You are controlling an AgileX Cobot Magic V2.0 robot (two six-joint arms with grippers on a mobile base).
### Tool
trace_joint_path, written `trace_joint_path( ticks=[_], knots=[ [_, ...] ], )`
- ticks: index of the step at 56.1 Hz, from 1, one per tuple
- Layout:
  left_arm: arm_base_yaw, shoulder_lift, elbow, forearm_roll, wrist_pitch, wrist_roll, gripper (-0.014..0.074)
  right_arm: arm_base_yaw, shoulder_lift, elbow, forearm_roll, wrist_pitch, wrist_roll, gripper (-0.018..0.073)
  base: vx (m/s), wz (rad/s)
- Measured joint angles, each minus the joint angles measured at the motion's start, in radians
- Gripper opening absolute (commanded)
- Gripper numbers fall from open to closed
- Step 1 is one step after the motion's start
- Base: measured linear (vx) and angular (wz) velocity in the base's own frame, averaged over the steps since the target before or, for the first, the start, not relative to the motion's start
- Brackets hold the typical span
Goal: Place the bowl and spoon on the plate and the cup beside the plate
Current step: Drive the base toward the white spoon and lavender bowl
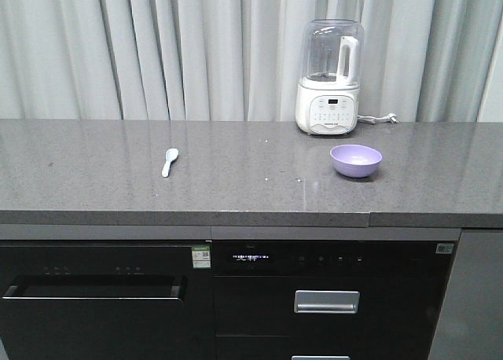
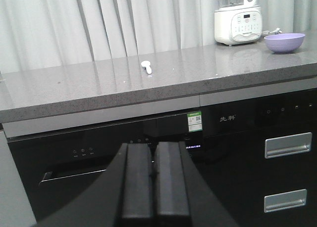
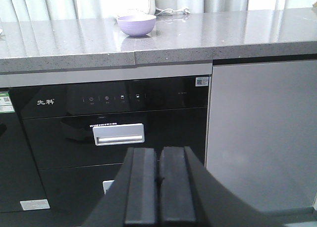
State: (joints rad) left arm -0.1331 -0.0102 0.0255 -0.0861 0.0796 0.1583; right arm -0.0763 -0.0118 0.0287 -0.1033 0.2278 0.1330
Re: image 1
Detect light blue plastic spoon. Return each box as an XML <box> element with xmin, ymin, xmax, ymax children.
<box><xmin>161</xmin><ymin>148</ymin><xmax>179</xmax><ymax>178</ymax></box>

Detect purple plastic bowl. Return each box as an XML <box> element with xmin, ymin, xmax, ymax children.
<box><xmin>330</xmin><ymin>144</ymin><xmax>383</xmax><ymax>178</ymax></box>

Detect white blender with clear jar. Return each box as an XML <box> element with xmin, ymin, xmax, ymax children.
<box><xmin>296</xmin><ymin>19</ymin><xmax>364</xmax><ymax>135</ymax></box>

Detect grey pleated curtain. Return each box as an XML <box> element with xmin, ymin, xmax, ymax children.
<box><xmin>1</xmin><ymin>0</ymin><xmax>502</xmax><ymax>122</ymax></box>

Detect black drawer appliance silver handles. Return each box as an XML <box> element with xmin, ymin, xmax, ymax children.
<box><xmin>211</xmin><ymin>240</ymin><xmax>457</xmax><ymax>359</ymax></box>

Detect white blender power cable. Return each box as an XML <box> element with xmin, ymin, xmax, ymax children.
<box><xmin>356</xmin><ymin>112</ymin><xmax>399</xmax><ymax>125</ymax></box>

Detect black dishwasher with handle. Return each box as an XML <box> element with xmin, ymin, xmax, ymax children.
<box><xmin>1</xmin><ymin>241</ymin><xmax>215</xmax><ymax>359</ymax></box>

